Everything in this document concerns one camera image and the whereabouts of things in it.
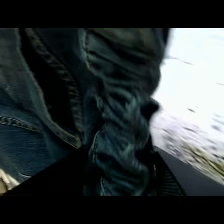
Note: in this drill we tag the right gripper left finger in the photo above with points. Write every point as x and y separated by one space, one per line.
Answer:
56 180

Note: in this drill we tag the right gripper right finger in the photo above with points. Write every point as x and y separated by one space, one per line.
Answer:
168 180

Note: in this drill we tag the dark jeans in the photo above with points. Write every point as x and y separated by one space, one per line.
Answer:
110 100

